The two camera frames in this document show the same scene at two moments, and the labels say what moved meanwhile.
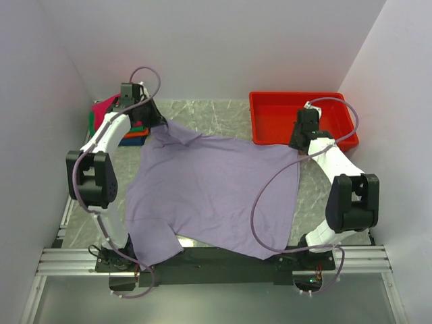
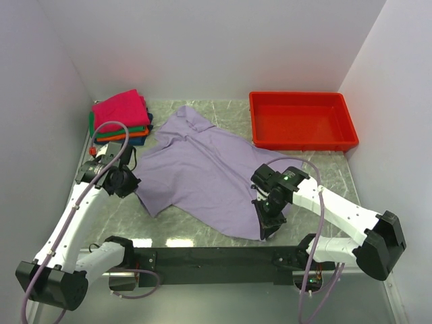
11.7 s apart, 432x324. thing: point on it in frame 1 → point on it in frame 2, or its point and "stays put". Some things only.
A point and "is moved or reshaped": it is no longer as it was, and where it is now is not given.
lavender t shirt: [187, 185] is moved or reshaped
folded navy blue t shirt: [136, 141] stays put
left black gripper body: [144, 113] → [129, 181]
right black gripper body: [293, 140] → [270, 202]
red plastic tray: [273, 114] stays put
